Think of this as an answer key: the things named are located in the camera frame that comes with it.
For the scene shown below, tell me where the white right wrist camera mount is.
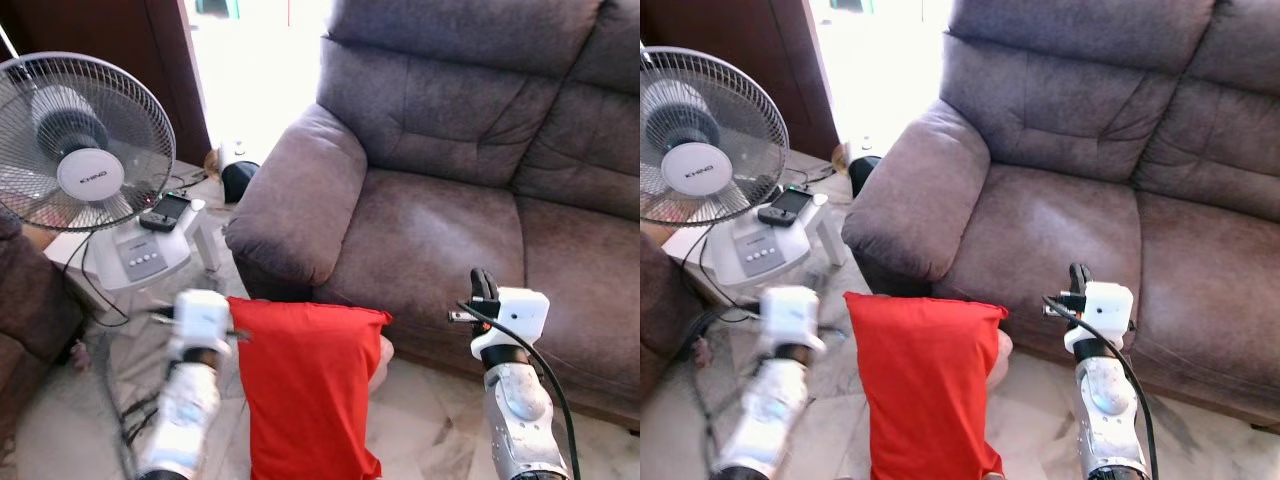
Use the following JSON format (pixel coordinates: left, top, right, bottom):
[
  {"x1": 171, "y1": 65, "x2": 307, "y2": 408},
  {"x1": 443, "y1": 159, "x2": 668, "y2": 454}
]
[
  {"x1": 470, "y1": 288, "x2": 551, "y2": 363},
  {"x1": 1063, "y1": 281, "x2": 1136, "y2": 356}
]

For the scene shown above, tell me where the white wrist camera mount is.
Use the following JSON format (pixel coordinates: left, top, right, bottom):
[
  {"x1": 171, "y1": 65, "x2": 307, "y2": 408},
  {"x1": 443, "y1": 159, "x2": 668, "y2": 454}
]
[
  {"x1": 470, "y1": 288, "x2": 551, "y2": 363},
  {"x1": 1063, "y1": 281, "x2": 1136, "y2": 356},
  {"x1": 760, "y1": 286, "x2": 823, "y2": 356},
  {"x1": 172, "y1": 290, "x2": 233, "y2": 359}
]

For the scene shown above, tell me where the red fabric pillow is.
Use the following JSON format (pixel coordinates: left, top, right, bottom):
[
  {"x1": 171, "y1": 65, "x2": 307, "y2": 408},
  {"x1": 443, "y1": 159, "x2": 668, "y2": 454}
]
[
  {"x1": 843, "y1": 291, "x2": 1013, "y2": 480},
  {"x1": 227, "y1": 296, "x2": 395, "y2": 480}
]

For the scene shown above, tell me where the black rounded speaker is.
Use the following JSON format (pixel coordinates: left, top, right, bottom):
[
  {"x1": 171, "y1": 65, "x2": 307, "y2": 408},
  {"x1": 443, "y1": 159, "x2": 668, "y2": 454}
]
[
  {"x1": 848, "y1": 155, "x2": 883, "y2": 198},
  {"x1": 220, "y1": 160, "x2": 261, "y2": 204}
]

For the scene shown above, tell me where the dark brown wooden door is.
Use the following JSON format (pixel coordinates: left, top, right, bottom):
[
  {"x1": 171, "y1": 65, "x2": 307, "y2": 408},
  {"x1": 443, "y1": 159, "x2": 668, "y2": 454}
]
[
  {"x1": 0, "y1": 0, "x2": 211, "y2": 166},
  {"x1": 640, "y1": 0, "x2": 839, "y2": 161}
]

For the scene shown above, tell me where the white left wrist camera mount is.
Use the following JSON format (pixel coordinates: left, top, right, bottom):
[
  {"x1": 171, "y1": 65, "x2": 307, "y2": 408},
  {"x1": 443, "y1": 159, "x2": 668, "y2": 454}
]
[
  {"x1": 172, "y1": 290, "x2": 233, "y2": 359},
  {"x1": 760, "y1": 286, "x2": 823, "y2": 356}
]

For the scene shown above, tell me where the black handheld device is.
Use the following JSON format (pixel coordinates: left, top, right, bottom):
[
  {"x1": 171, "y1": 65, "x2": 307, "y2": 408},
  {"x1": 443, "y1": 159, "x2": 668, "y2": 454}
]
[
  {"x1": 138, "y1": 193, "x2": 193, "y2": 233},
  {"x1": 757, "y1": 186, "x2": 813, "y2": 228}
]

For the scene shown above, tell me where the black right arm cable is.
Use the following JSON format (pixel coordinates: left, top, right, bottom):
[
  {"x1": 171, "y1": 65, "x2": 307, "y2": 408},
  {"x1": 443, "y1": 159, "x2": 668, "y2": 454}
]
[
  {"x1": 1042, "y1": 295, "x2": 1161, "y2": 480},
  {"x1": 455, "y1": 302, "x2": 579, "y2": 480}
]

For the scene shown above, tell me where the white table fan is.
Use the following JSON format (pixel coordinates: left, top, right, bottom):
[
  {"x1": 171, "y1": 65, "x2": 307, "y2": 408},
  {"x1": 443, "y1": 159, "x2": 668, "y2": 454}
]
[
  {"x1": 0, "y1": 52, "x2": 206, "y2": 293},
  {"x1": 640, "y1": 46, "x2": 829, "y2": 293}
]

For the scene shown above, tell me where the dark brown fabric sofa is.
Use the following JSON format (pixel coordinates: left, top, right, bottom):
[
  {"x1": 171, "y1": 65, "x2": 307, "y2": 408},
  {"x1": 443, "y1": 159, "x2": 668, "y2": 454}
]
[
  {"x1": 640, "y1": 232, "x2": 706, "y2": 401},
  {"x1": 0, "y1": 215, "x2": 86, "y2": 441}
]

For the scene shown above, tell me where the grey-brown fabric sofa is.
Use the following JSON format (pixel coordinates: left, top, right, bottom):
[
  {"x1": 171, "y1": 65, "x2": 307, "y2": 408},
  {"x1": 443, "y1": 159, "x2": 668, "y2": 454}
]
[
  {"x1": 224, "y1": 0, "x2": 641, "y2": 431},
  {"x1": 842, "y1": 0, "x2": 1280, "y2": 433}
]

